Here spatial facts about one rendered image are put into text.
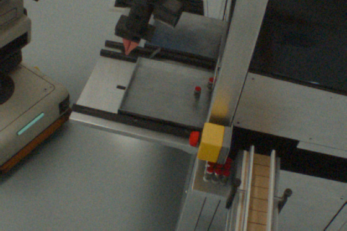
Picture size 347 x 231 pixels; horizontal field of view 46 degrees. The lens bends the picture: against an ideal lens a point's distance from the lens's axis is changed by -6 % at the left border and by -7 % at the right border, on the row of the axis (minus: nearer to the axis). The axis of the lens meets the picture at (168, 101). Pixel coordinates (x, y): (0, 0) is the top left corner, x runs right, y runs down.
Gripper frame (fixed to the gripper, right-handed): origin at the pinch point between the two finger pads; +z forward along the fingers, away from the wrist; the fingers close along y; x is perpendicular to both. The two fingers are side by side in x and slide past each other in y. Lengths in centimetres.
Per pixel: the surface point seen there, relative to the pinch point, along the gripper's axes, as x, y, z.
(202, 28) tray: 49, 23, 17
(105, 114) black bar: -8.0, -0.3, 19.0
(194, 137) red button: -19.6, 23.9, 2.9
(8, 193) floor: 6, -38, 118
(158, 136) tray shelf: -10.3, 16.5, 17.8
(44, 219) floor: -2, -15, 113
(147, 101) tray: 2.9, 10.6, 18.8
